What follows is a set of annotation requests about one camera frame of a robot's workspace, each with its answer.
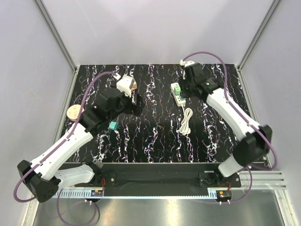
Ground green usb charger plug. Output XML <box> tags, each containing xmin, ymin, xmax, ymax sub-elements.
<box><xmin>174</xmin><ymin>84</ymin><xmax>181</xmax><ymax>95</ymax></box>

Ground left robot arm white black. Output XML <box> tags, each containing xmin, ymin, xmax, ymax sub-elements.
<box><xmin>17</xmin><ymin>88</ymin><xmax>145</xmax><ymax>202</ymax></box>

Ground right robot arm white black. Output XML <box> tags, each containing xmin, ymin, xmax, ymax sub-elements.
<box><xmin>179</xmin><ymin>61</ymin><xmax>272</xmax><ymax>187</ymax></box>

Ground dark teal charger plug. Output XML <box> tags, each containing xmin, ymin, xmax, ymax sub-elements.
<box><xmin>109</xmin><ymin>121</ymin><xmax>120</xmax><ymax>131</ymax></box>

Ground beige cube socket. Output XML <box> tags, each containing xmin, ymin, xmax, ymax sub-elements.
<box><xmin>131</xmin><ymin>81</ymin><xmax>137</xmax><ymax>90</ymax></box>

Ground white power strip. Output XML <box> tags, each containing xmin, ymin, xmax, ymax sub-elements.
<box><xmin>170</xmin><ymin>82</ymin><xmax>186</xmax><ymax>107</ymax></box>

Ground round pink power socket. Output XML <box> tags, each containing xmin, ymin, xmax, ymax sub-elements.
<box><xmin>66</xmin><ymin>105</ymin><xmax>81</xmax><ymax>122</ymax></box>

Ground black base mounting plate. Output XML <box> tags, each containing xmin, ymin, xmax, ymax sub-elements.
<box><xmin>74</xmin><ymin>162</ymin><xmax>242</xmax><ymax>197</ymax></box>

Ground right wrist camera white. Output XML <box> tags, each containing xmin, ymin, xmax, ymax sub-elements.
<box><xmin>180</xmin><ymin>59</ymin><xmax>195</xmax><ymax>80</ymax></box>

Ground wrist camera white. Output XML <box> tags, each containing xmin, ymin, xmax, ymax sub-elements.
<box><xmin>116</xmin><ymin>75</ymin><xmax>135</xmax><ymax>97</ymax></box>
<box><xmin>180</xmin><ymin>59</ymin><xmax>195</xmax><ymax>80</ymax></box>

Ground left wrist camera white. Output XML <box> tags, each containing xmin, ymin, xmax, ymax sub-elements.
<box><xmin>116</xmin><ymin>75</ymin><xmax>135</xmax><ymax>97</ymax></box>

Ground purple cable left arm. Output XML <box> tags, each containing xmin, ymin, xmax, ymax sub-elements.
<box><xmin>13</xmin><ymin>71</ymin><xmax>122</xmax><ymax>203</ymax></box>

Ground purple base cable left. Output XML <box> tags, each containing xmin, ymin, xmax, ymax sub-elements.
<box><xmin>57</xmin><ymin>188</ymin><xmax>100</xmax><ymax>225</ymax></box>

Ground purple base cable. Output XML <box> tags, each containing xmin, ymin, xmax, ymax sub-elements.
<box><xmin>195</xmin><ymin>169</ymin><xmax>253</xmax><ymax>205</ymax></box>
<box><xmin>57</xmin><ymin>188</ymin><xmax>100</xmax><ymax>225</ymax></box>

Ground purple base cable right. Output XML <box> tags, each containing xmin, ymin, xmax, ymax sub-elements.
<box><xmin>195</xmin><ymin>169</ymin><xmax>253</xmax><ymax>205</ymax></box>

